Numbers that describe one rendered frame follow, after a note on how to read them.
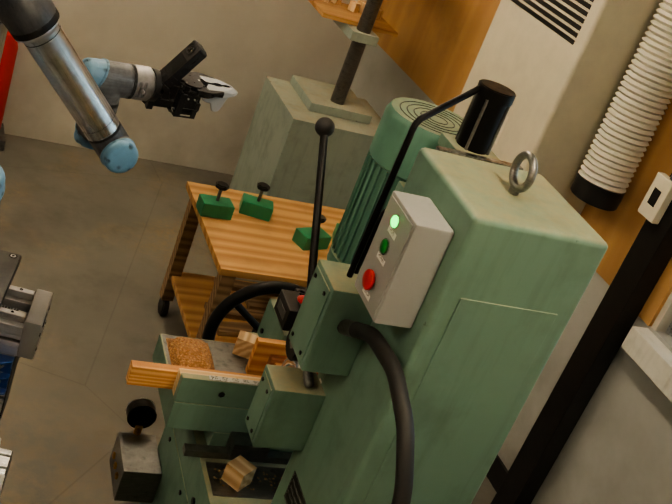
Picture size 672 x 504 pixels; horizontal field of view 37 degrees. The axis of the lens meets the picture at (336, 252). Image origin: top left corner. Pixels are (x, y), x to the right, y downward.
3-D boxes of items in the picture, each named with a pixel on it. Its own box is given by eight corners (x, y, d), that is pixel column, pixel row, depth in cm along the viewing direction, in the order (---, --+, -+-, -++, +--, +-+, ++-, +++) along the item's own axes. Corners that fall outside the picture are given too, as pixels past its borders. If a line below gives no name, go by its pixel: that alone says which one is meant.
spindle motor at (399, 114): (399, 257, 190) (463, 109, 177) (431, 309, 175) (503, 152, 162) (315, 241, 183) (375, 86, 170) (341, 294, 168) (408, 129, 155)
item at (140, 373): (429, 412, 202) (436, 396, 201) (432, 418, 201) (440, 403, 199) (125, 377, 178) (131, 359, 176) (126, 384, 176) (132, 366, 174)
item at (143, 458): (145, 462, 215) (155, 433, 211) (152, 503, 205) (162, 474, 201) (107, 458, 211) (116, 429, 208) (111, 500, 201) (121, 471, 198)
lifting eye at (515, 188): (509, 184, 145) (527, 144, 142) (526, 204, 140) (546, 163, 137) (499, 182, 144) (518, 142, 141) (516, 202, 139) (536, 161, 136)
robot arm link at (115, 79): (71, 85, 213) (80, 48, 210) (119, 93, 220) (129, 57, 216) (81, 101, 208) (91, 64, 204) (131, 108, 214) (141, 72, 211)
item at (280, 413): (293, 424, 173) (315, 369, 167) (302, 452, 167) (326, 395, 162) (241, 419, 169) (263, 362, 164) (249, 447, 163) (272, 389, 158)
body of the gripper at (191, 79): (186, 102, 229) (137, 94, 222) (198, 69, 225) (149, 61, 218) (197, 120, 224) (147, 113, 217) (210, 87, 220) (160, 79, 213)
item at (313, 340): (333, 343, 163) (365, 266, 156) (348, 377, 156) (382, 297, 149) (285, 336, 159) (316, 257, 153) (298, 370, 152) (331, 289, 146)
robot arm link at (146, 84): (131, 57, 216) (142, 76, 210) (150, 60, 218) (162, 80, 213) (120, 87, 219) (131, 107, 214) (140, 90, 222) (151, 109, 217)
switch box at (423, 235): (389, 290, 147) (430, 196, 141) (411, 329, 139) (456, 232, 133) (352, 284, 145) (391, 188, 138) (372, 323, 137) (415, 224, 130)
